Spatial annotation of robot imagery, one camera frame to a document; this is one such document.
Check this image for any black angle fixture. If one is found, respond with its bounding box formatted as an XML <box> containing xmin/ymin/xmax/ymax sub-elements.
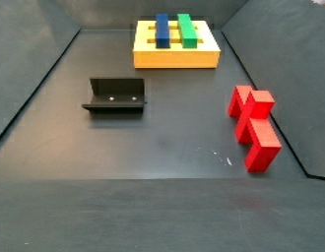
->
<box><xmin>82</xmin><ymin>77</ymin><xmax>146</xmax><ymax>111</ymax></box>

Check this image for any yellow slotted board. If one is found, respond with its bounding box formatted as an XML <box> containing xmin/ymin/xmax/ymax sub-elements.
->
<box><xmin>133</xmin><ymin>21</ymin><xmax>221</xmax><ymax>69</ymax></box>

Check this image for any red interlocking block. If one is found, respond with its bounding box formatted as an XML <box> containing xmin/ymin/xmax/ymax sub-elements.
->
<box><xmin>228</xmin><ymin>86</ymin><xmax>282</xmax><ymax>172</ymax></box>

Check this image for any green bar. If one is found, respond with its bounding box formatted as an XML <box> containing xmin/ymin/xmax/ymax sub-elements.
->
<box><xmin>178</xmin><ymin>14</ymin><xmax>199</xmax><ymax>48</ymax></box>

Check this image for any blue bar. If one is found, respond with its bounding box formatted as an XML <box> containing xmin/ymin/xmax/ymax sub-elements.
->
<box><xmin>155</xmin><ymin>14</ymin><xmax>171</xmax><ymax>48</ymax></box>

